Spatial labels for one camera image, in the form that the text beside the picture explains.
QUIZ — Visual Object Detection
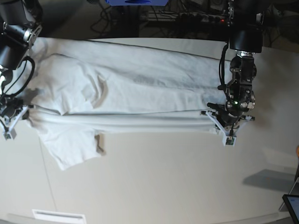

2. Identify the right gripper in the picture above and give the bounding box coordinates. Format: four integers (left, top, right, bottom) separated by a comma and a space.
0, 98, 29, 123

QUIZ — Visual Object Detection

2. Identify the blue box overhead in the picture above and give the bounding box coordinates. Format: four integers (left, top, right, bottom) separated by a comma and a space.
105, 0, 168, 6

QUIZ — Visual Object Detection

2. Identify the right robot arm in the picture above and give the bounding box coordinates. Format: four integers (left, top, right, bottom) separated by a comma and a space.
0, 0, 43, 123

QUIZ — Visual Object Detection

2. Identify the power strip with red light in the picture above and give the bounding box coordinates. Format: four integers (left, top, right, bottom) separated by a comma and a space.
201, 15, 228, 24

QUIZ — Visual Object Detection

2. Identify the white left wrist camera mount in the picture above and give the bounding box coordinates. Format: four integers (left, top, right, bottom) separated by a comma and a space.
200, 110, 255, 146

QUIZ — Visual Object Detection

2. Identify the white T-shirt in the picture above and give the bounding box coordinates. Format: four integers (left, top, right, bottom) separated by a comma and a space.
26, 38, 226, 170

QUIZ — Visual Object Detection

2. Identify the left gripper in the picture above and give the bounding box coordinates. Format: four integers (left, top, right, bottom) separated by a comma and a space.
216, 108, 244, 128

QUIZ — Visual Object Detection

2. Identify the white paper label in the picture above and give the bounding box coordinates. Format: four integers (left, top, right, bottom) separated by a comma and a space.
32, 209, 87, 224

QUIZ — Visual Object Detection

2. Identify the tablet with dark frame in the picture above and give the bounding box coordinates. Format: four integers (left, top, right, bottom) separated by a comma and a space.
282, 194, 299, 224

